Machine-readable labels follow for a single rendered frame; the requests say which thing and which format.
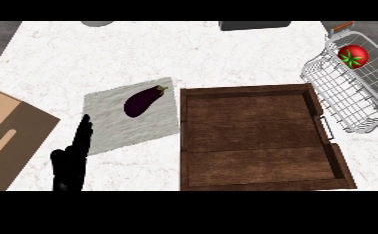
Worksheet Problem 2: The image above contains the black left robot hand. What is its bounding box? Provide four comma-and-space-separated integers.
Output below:
48, 113, 94, 192

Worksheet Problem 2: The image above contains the brown wooden tray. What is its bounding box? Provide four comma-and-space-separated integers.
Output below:
178, 83, 359, 192

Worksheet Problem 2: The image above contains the red tomato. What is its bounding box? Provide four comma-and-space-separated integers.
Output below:
336, 44, 370, 70

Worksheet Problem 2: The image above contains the brown wooden cutting board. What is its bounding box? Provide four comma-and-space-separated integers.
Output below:
0, 91, 62, 192

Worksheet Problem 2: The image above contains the grey placemat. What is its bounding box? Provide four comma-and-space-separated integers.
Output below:
81, 76, 181, 156

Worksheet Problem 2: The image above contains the purple eggplant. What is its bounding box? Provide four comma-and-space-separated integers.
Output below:
122, 84, 170, 119

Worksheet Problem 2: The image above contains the grey round object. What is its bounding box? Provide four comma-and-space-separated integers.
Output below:
79, 21, 115, 28

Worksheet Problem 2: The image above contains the dark grey appliance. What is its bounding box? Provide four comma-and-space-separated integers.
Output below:
218, 21, 292, 32

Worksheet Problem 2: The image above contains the white wire tiered basket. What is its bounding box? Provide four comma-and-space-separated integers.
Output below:
299, 21, 378, 135

